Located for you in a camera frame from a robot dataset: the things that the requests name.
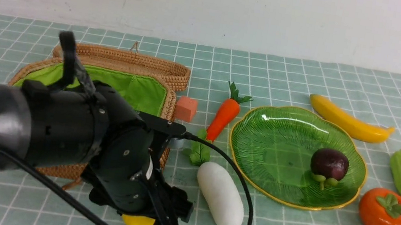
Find orange toy persimmon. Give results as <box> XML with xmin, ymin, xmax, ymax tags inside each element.
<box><xmin>358</xmin><ymin>188</ymin><xmax>401</xmax><ymax>225</ymax></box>

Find green glass leaf plate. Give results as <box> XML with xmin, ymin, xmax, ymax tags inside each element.
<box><xmin>228</xmin><ymin>106</ymin><xmax>368</xmax><ymax>211</ymax></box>

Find salmon pink foam cube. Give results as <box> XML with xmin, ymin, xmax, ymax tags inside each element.
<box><xmin>175</xmin><ymin>96</ymin><xmax>198</xmax><ymax>123</ymax></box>

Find yellow toy lemon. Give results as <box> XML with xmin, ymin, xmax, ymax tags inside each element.
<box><xmin>121</xmin><ymin>214</ymin><xmax>155</xmax><ymax>225</ymax></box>

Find orange toy carrot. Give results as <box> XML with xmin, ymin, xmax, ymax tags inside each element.
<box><xmin>206</xmin><ymin>81</ymin><xmax>253</xmax><ymax>142</ymax></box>

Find woven rattan basket green lining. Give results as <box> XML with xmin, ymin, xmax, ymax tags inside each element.
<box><xmin>0</xmin><ymin>51</ymin><xmax>183</xmax><ymax>195</ymax></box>

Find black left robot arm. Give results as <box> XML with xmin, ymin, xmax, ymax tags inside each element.
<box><xmin>0</xmin><ymin>80</ymin><xmax>194</xmax><ymax>225</ymax></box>

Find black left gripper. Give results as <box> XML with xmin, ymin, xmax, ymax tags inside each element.
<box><xmin>85</xmin><ymin>107</ymin><xmax>193</xmax><ymax>225</ymax></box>

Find teal checkered tablecloth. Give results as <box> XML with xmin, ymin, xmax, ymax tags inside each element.
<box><xmin>0</xmin><ymin>14</ymin><xmax>401</xmax><ymax>225</ymax></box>

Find white toy radish green leaves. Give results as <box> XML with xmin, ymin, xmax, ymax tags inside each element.
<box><xmin>185</xmin><ymin>141</ymin><xmax>244</xmax><ymax>225</ymax></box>

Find purple toy mangosteen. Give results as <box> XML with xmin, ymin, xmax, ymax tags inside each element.
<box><xmin>309</xmin><ymin>148</ymin><xmax>350</xmax><ymax>190</ymax></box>

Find yellow toy banana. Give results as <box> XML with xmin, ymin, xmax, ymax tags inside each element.
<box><xmin>310</xmin><ymin>94</ymin><xmax>395</xmax><ymax>144</ymax></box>

